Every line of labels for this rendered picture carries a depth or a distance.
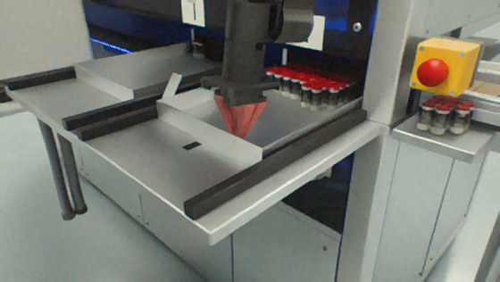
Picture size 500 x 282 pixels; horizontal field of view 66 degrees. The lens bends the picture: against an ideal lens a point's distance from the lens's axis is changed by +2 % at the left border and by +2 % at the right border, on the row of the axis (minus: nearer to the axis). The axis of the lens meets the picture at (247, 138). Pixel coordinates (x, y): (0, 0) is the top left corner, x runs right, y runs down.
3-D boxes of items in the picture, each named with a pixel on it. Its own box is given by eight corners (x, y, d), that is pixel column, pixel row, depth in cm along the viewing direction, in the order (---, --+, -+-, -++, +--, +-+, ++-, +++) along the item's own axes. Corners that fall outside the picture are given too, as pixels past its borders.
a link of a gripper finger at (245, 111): (272, 145, 59) (280, 86, 55) (240, 154, 54) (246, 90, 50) (242, 131, 63) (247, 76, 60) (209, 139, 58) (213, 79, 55)
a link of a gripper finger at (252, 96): (262, 147, 57) (270, 87, 54) (228, 158, 52) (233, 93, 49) (231, 134, 61) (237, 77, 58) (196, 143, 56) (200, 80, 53)
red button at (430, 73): (421, 78, 60) (428, 53, 58) (449, 85, 58) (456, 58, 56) (412, 85, 58) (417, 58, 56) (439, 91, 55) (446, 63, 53)
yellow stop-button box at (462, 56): (426, 78, 66) (436, 35, 63) (472, 87, 61) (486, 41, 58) (406, 88, 61) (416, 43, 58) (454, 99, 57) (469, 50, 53)
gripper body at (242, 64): (279, 94, 56) (287, 42, 53) (229, 102, 49) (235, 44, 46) (249, 84, 60) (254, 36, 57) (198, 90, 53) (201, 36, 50)
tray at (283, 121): (277, 78, 92) (277, 63, 90) (377, 105, 76) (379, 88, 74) (158, 118, 70) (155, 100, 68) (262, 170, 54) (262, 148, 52)
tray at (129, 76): (189, 53, 113) (188, 41, 111) (253, 70, 97) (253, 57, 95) (76, 78, 91) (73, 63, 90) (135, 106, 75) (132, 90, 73)
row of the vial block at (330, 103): (270, 87, 85) (270, 68, 83) (339, 109, 73) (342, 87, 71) (263, 90, 83) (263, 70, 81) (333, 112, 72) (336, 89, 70)
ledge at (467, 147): (423, 115, 76) (425, 106, 75) (498, 136, 68) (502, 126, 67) (390, 137, 67) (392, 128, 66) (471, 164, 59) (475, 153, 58)
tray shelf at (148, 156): (180, 56, 117) (179, 50, 116) (399, 121, 73) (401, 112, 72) (6, 94, 86) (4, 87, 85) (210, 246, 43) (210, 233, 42)
